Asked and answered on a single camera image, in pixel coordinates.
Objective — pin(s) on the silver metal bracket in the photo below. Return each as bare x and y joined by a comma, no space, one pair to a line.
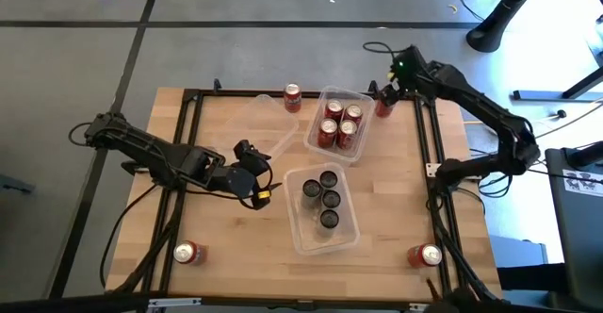
419,308
174,302

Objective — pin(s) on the black desk foot bar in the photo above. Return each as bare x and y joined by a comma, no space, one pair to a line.
542,95

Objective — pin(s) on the red Fanta soda can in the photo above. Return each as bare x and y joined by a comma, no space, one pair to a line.
186,252
292,102
419,256
382,110

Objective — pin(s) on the black plug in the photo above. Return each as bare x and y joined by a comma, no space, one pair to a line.
561,113

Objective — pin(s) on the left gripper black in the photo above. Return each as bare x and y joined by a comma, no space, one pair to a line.
240,181

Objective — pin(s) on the clear plastic storage bin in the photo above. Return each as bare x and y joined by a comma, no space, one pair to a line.
360,149
264,124
339,242

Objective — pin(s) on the grey metal foot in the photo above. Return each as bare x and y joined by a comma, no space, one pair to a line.
14,184

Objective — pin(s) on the black equipment case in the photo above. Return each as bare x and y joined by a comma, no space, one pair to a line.
579,237

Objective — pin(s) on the white tag sticker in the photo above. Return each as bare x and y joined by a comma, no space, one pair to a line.
581,181

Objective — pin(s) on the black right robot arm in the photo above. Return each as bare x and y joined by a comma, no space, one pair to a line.
471,96

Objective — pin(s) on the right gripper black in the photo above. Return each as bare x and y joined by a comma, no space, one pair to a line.
411,70

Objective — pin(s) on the black desk pedestal leg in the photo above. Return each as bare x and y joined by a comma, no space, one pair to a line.
494,25

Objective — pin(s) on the white mounting plate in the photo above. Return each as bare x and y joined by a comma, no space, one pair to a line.
432,170

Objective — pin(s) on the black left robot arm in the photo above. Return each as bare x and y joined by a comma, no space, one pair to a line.
155,153

